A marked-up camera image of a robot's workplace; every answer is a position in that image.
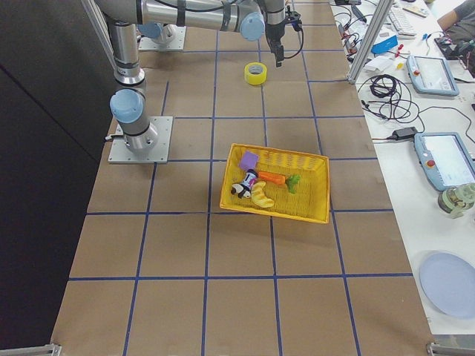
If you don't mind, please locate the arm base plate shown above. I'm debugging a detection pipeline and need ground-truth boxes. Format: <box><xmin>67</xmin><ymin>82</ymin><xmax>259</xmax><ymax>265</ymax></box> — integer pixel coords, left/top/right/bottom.
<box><xmin>137</xmin><ymin>23</ymin><xmax>186</xmax><ymax>52</ymax></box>
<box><xmin>108</xmin><ymin>116</ymin><xmax>173</xmax><ymax>164</ymax></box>

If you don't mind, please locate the toy croissant bread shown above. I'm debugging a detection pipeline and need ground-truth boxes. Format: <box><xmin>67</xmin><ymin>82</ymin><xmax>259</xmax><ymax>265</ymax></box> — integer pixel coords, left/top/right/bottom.
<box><xmin>251</xmin><ymin>181</ymin><xmax>275</xmax><ymax>208</ymax></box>

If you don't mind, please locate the orange toy carrot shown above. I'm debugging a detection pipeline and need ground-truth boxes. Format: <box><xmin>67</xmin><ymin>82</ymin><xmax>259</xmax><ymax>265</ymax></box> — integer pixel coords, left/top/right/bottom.
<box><xmin>258</xmin><ymin>171</ymin><xmax>301</xmax><ymax>194</ymax></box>

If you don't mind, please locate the coiled black cable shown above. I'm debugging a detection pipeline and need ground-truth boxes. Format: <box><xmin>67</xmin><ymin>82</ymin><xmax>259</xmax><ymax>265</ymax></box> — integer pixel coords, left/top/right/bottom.
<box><xmin>370</xmin><ymin>73</ymin><xmax>404</xmax><ymax>100</ymax></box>

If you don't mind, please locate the light blue plate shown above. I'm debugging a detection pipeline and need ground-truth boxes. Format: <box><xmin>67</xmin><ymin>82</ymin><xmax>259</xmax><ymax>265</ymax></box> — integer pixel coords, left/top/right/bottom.
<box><xmin>419</xmin><ymin>252</ymin><xmax>474</xmax><ymax>319</ymax></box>

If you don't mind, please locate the person at desk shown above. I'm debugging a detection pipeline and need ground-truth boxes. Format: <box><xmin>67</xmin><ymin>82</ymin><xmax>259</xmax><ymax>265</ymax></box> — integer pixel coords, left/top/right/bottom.
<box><xmin>437</xmin><ymin>0</ymin><xmax>474</xmax><ymax>42</ymax></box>

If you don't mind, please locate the yellow plastic woven basket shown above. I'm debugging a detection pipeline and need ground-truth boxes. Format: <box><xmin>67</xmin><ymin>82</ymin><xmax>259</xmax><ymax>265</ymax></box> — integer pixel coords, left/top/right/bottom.
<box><xmin>220</xmin><ymin>143</ymin><xmax>330</xmax><ymax>223</ymax></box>

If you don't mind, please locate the black power adapter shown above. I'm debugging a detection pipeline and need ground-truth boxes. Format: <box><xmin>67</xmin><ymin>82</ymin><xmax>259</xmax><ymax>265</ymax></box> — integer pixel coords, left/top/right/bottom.
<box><xmin>392</xmin><ymin>127</ymin><xmax>418</xmax><ymax>141</ymax></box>

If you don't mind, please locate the small white toy bottle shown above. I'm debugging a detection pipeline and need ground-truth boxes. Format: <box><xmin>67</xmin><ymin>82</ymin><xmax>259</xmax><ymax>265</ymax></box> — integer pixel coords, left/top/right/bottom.
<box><xmin>241</xmin><ymin>169</ymin><xmax>258</xmax><ymax>191</ymax></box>

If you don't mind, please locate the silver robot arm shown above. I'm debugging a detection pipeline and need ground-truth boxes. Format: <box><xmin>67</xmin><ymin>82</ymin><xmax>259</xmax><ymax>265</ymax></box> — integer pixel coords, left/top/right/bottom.
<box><xmin>96</xmin><ymin>1</ymin><xmax>302</xmax><ymax>153</ymax></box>
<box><xmin>137</xmin><ymin>22</ymin><xmax>177</xmax><ymax>45</ymax></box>

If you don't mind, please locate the near blue teach pendant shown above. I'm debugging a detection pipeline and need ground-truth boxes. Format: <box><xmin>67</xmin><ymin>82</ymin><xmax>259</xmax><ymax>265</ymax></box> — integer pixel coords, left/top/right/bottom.
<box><xmin>413</xmin><ymin>132</ymin><xmax>474</xmax><ymax>191</ymax></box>

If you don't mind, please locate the white paper sheet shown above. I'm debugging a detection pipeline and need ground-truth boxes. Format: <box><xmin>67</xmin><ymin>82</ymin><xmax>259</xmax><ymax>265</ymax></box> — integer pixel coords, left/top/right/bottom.
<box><xmin>364</xmin><ymin>56</ymin><xmax>394</xmax><ymax>72</ymax></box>

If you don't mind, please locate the white keyboard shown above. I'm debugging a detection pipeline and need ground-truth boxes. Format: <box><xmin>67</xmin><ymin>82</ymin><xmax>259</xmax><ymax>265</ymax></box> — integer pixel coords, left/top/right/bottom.
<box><xmin>388</xmin><ymin>7</ymin><xmax>417</xmax><ymax>38</ymax></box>

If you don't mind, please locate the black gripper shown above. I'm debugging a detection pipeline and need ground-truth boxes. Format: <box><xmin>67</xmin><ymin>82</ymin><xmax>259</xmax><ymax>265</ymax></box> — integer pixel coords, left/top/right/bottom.
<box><xmin>265</xmin><ymin>10</ymin><xmax>301</xmax><ymax>67</ymax></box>

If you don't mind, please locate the blue white cardboard box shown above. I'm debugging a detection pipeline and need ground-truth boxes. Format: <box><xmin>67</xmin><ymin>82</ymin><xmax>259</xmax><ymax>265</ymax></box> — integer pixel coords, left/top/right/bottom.
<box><xmin>371</xmin><ymin>35</ymin><xmax>398</xmax><ymax>55</ymax></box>

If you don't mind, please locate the purple toy cube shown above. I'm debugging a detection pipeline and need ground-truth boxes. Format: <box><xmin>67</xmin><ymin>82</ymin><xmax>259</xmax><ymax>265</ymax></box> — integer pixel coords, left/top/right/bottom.
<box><xmin>238</xmin><ymin>151</ymin><xmax>259</xmax><ymax>171</ymax></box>

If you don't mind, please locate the blue teach pendant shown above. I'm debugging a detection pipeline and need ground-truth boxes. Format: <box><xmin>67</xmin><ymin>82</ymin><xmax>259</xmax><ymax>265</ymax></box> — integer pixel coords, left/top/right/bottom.
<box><xmin>413</xmin><ymin>132</ymin><xmax>474</xmax><ymax>191</ymax></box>
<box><xmin>406</xmin><ymin>55</ymin><xmax>459</xmax><ymax>97</ymax></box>

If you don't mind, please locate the toy panda figure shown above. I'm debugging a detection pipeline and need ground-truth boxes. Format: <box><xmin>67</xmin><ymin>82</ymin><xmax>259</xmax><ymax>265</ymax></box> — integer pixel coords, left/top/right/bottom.
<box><xmin>231</xmin><ymin>183</ymin><xmax>252</xmax><ymax>199</ymax></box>

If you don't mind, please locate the glass jar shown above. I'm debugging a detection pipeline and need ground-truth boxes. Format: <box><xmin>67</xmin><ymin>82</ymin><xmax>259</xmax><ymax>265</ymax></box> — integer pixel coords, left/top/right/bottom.
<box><xmin>438</xmin><ymin>183</ymin><xmax>474</xmax><ymax>219</ymax></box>

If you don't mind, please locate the far blue teach pendant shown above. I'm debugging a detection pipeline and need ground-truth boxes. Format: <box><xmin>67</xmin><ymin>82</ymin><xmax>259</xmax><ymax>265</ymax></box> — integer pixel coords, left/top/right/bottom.
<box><xmin>406</xmin><ymin>55</ymin><xmax>459</xmax><ymax>97</ymax></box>

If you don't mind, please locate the aluminium frame post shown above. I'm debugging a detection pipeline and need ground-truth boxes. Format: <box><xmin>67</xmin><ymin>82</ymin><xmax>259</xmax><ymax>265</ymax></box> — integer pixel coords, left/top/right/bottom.
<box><xmin>347</xmin><ymin>0</ymin><xmax>393</xmax><ymax>85</ymax></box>

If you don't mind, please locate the yellow tape roll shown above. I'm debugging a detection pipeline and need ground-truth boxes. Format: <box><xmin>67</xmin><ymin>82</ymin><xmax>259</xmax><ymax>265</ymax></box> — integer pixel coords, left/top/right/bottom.
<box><xmin>244</xmin><ymin>62</ymin><xmax>267</xmax><ymax>85</ymax></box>

